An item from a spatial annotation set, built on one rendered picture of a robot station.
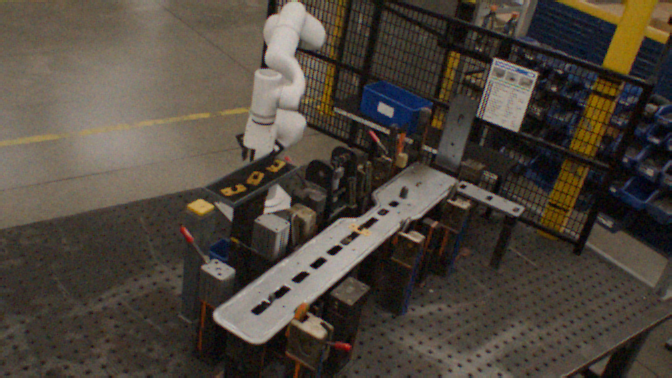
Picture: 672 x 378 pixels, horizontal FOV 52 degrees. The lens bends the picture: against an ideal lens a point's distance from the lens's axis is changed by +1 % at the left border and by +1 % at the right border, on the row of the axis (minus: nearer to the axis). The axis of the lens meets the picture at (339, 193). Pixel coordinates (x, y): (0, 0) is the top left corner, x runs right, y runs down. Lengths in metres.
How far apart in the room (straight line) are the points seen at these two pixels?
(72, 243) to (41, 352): 0.57
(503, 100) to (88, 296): 1.92
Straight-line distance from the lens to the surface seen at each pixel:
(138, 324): 2.44
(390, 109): 3.22
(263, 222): 2.24
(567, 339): 2.84
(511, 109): 3.19
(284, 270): 2.22
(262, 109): 2.20
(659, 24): 6.86
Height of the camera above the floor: 2.36
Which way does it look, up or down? 30 degrees down
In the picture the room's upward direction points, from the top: 11 degrees clockwise
